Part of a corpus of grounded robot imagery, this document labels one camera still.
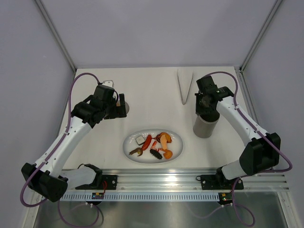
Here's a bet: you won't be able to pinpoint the metal tongs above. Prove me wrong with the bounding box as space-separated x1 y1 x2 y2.
176 69 195 105

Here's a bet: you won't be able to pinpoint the pale pink salmon slice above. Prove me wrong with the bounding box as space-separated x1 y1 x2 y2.
160 134 168 150

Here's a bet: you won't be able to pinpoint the fried orange tempura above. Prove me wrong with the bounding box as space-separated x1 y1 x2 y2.
160 132 172 143

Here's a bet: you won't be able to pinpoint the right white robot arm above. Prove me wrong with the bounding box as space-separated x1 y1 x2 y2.
193 75 281 190

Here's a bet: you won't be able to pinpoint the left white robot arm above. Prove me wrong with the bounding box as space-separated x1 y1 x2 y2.
21 80 126 202

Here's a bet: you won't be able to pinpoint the grey cylindrical lunch container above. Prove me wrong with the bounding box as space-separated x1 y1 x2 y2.
193 113 220 138

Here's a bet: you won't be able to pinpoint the black and white sushi piece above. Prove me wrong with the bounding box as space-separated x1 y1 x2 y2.
135 136 145 145

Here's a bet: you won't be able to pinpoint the red sausage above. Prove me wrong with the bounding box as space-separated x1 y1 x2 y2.
142 134 152 151

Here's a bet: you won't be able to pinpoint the brown shrimp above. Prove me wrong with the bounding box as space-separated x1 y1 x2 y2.
129 147 143 157

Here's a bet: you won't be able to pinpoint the red white crab stick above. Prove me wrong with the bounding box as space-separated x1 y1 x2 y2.
150 140 158 150

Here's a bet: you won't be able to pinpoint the white oval plate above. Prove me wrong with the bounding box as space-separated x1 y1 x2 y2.
123 129 184 164

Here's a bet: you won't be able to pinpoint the black sea cucumber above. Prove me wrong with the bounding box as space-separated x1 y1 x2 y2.
150 149 163 160

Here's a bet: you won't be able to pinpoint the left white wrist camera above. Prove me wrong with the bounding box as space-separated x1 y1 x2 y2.
102 80 114 88

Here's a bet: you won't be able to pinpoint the aluminium mounting rail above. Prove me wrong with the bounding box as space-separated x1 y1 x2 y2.
103 169 289 192

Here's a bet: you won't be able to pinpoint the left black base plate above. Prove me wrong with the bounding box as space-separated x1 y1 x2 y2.
76 175 118 190

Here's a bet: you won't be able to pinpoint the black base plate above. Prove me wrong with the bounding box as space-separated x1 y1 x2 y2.
76 175 118 190
195 174 236 190

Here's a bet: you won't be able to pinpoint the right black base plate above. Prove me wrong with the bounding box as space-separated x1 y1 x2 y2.
195 174 236 190

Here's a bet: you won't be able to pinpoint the slotted cable duct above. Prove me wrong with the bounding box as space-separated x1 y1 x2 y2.
61 191 231 202

